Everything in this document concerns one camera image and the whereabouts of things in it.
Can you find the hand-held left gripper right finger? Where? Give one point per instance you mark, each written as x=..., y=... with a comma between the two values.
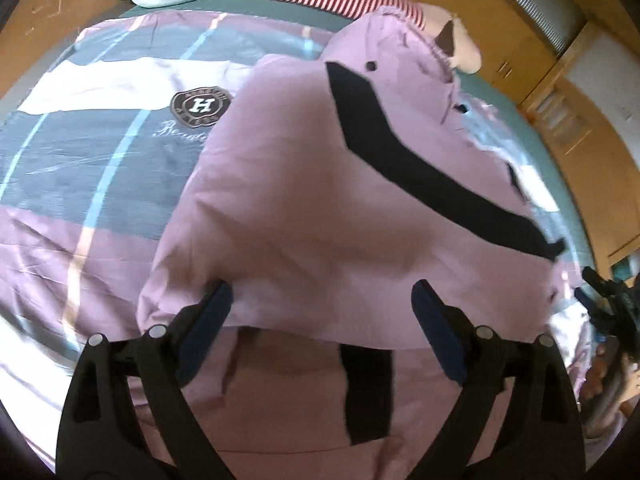
x=435, y=325

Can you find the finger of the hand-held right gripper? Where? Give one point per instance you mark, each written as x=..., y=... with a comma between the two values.
x=595, y=277
x=585, y=297

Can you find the wooden wall cabinets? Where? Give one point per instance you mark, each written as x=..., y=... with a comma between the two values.
x=500, y=35

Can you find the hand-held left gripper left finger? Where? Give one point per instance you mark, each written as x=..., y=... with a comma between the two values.
x=207, y=320

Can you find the wooden headboard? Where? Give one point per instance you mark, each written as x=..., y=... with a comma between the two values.
x=50, y=5

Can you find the pink and grey plaid blanket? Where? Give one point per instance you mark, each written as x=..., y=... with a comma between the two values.
x=75, y=170

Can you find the pink garment with black stripes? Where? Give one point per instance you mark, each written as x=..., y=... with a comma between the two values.
x=300, y=200

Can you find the person's right hand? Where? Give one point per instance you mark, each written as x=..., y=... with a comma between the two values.
x=597, y=360

